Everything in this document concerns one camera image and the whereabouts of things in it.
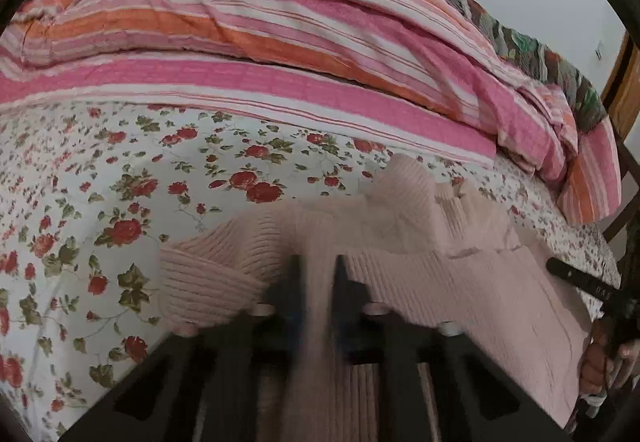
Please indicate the person's right hand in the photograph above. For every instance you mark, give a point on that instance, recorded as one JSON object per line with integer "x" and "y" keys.
{"x": 595, "y": 362}

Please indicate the dark wooden footboard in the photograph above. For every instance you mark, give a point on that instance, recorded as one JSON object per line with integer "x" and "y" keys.
{"x": 625, "y": 202}

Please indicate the pink orange striped quilt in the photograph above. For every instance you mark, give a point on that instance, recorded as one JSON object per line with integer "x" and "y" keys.
{"x": 300, "y": 46}

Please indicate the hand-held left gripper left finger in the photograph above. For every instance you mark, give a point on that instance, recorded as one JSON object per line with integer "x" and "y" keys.
{"x": 287, "y": 307}

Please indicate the pink ribbed knit sweater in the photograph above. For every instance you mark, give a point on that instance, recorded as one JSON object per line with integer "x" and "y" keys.
{"x": 475, "y": 282}

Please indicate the wooden headboard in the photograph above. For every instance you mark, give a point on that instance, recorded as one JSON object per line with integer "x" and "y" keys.
{"x": 625, "y": 86}

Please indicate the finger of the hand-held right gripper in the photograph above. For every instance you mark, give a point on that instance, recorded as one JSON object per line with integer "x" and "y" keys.
{"x": 575, "y": 278}

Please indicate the lilac small-flower bed sheet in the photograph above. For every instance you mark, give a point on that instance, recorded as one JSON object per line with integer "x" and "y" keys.
{"x": 550, "y": 222}

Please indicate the white rose-print bed sheet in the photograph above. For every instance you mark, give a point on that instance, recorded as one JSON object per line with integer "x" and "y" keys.
{"x": 150, "y": 161}

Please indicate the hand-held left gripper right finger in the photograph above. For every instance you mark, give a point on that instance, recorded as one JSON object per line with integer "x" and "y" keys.
{"x": 350, "y": 302}

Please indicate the white wall switch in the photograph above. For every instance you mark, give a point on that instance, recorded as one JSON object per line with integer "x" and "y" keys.
{"x": 599, "y": 49}

